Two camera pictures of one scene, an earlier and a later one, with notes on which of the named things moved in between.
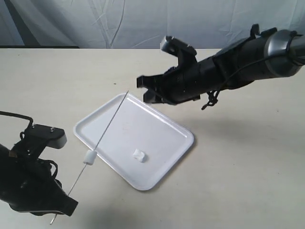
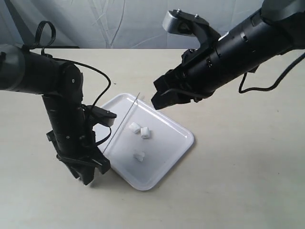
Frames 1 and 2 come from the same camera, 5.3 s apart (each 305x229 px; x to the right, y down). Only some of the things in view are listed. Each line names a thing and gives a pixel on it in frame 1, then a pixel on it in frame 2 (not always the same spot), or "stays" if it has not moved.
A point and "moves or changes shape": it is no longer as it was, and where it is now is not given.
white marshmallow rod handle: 90,157 moves or changes shape
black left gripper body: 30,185 → 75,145
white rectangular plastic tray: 115,129 stays
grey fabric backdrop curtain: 207,24 stays
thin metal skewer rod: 96,149 → 118,127
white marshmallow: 138,155 → 145,132
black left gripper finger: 60,201 → 86,172
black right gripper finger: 154,81 → 171,79
